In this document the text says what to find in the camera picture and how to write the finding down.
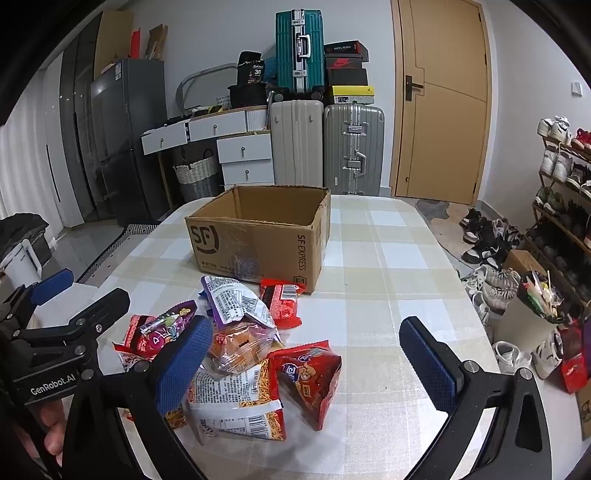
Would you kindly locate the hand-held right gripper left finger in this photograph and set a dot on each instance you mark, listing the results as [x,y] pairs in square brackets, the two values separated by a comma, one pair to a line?
[184,364]

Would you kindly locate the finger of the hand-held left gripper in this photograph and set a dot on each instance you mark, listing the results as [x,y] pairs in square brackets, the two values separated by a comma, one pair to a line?
[104,307]
[53,282]

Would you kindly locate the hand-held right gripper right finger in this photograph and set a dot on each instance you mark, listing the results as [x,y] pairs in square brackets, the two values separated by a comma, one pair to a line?
[431,364]

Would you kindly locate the purple candy packet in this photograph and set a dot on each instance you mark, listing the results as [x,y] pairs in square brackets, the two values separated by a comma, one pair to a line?
[166,323]

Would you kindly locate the red printed snack packet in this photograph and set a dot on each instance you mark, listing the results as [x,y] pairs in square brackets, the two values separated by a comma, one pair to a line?
[141,344]

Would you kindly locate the clear bread packet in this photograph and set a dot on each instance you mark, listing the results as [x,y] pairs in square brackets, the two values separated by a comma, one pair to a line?
[240,346]

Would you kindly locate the white orange noodle packet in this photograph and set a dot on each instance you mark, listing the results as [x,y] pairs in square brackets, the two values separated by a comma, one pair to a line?
[240,406]

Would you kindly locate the white purple snack packet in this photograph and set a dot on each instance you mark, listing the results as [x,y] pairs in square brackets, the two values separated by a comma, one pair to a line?
[231,300]

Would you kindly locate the small red snack packet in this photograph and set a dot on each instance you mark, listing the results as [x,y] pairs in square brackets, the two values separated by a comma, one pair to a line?
[281,304]

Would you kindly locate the large red snack packet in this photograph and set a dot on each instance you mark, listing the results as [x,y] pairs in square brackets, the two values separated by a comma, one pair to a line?
[309,383]

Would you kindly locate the person's left hand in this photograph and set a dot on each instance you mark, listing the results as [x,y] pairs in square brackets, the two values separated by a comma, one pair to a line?
[51,429]

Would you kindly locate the black cloth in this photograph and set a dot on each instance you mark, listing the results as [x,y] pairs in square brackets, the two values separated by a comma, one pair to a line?
[21,235]

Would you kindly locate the rug with striped border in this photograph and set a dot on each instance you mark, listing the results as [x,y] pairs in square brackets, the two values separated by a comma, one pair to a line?
[120,249]

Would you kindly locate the white sneaker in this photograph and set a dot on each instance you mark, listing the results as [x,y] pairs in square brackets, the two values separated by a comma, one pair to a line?
[547,355]
[510,357]

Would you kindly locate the plaid tablecloth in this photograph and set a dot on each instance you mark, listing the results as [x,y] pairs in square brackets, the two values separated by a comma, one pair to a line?
[392,258]

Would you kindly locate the white curtain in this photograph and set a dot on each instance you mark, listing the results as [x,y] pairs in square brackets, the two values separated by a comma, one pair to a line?
[32,152]

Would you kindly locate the pile of dark sneakers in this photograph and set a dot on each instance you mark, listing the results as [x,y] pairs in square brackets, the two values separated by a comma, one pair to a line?
[485,240]

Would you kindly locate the small cardboard box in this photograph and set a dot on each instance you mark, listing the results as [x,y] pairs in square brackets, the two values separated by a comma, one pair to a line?
[521,263]

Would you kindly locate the grey door mat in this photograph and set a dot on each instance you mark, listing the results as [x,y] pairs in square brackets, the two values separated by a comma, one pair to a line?
[443,226]

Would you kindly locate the red gift bag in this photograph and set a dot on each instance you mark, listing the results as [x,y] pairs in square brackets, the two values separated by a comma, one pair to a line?
[575,364]

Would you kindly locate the woven laundry basket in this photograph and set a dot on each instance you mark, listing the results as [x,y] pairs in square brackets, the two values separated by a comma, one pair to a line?
[196,180]

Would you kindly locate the printed cardboard box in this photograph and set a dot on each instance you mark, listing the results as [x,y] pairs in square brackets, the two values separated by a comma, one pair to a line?
[585,410]

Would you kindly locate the grey refrigerator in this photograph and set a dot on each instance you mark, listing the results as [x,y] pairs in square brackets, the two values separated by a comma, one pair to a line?
[129,138]

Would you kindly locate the wooden shoe rack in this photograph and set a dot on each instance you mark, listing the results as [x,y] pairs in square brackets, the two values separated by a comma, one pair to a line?
[561,230]

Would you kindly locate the white drawer cabinet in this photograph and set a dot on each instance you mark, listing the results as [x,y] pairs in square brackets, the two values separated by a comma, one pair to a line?
[244,159]

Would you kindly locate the white desk with drawers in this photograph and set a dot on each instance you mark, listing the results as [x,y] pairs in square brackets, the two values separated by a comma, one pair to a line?
[217,124]

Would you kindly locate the silver suitcase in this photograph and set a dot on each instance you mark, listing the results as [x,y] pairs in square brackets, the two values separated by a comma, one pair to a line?
[353,147]

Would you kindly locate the group of racked shoes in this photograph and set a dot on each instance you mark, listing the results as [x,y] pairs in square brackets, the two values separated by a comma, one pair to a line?
[561,161]

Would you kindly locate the beige suitcase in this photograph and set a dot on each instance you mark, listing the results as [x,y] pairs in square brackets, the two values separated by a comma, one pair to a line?
[295,143]

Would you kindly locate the large cardboard sheet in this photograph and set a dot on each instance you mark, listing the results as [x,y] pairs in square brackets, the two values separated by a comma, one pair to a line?
[113,41]

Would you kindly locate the wooden door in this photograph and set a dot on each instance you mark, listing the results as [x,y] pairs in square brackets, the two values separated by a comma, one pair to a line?
[443,115]

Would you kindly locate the arched mirror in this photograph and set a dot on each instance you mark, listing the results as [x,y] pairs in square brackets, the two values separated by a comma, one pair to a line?
[203,76]

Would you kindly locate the small cardboard sheet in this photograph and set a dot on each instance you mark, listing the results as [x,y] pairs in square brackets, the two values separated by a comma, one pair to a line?
[157,44]

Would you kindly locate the black printed bag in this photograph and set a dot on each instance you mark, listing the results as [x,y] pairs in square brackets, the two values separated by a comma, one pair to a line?
[251,69]

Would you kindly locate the plain black shoe box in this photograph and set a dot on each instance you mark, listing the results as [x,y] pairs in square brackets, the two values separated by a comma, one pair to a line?
[346,77]

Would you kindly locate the red black shoe box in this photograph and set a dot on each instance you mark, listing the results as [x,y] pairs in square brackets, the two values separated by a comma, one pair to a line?
[344,62]

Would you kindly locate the teal suitcase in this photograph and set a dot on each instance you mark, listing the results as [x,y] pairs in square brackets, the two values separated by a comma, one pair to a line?
[300,50]

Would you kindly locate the black red-striped shoe box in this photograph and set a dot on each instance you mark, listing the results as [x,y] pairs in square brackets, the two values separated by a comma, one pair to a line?
[346,47]

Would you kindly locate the light switch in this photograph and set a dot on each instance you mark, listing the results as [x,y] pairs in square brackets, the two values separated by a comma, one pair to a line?
[576,88]

